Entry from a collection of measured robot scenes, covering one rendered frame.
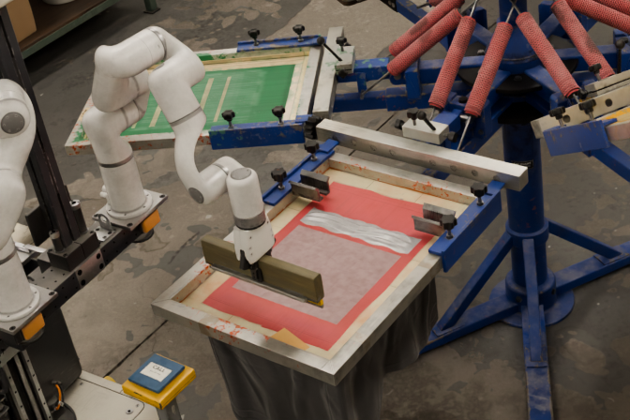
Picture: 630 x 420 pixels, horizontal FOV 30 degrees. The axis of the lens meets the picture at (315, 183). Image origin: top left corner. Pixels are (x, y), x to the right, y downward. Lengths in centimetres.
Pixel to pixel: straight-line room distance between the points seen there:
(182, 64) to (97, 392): 153
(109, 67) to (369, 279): 86
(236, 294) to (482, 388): 127
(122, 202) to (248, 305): 43
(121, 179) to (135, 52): 44
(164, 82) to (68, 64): 401
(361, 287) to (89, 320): 192
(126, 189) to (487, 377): 158
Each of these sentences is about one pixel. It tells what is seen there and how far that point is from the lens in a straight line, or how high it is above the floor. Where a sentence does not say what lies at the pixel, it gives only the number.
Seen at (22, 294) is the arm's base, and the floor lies 119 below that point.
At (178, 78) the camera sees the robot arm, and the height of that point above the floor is 160.
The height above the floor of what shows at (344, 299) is 96.
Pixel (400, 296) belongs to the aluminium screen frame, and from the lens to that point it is 292.
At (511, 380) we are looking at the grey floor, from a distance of 411.
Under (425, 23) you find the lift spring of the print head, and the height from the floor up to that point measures 114.
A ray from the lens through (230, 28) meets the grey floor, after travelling 669.
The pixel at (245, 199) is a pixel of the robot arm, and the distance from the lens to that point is 273.
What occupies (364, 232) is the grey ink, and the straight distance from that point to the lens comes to 320.
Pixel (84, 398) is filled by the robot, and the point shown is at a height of 28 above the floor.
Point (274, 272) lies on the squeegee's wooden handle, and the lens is 285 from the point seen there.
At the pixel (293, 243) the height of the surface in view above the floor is 96.
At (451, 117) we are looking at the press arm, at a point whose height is 104.
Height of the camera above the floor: 284
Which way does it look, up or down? 33 degrees down
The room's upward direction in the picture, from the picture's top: 10 degrees counter-clockwise
